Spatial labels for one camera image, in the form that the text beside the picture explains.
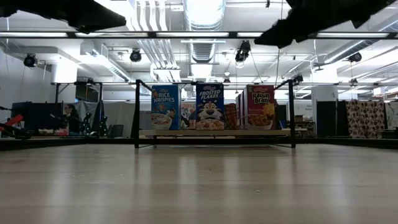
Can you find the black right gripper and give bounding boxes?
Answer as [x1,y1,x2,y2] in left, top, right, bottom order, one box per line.
[254,0,389,49]

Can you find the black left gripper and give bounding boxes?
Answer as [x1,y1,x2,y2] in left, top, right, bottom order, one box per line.
[0,0,127,35]

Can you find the wooden shelf black metal legs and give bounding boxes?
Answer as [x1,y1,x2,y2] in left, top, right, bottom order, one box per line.
[130,79,308,149]

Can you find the dark monitor on stand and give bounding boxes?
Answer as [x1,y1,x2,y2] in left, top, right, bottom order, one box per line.
[74,81,104,103]

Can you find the grey draped cloth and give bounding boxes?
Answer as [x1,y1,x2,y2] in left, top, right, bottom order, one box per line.
[74,100,100,125]

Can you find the person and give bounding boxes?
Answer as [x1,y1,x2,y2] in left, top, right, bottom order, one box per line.
[63,104,81,135]

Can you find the dark grey chair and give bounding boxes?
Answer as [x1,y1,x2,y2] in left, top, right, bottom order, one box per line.
[108,124,124,139]

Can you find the brown dotted cloth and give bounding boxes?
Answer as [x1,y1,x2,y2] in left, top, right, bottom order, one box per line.
[345,99,387,139]

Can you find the red black tool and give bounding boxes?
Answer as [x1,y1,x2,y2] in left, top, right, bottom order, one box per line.
[0,113,31,140]

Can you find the light patterned cloth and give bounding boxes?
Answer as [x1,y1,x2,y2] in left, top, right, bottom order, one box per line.
[385,101,398,130]

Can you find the black aluminium table frame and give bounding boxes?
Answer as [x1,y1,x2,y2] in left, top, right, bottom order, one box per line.
[0,30,398,149]

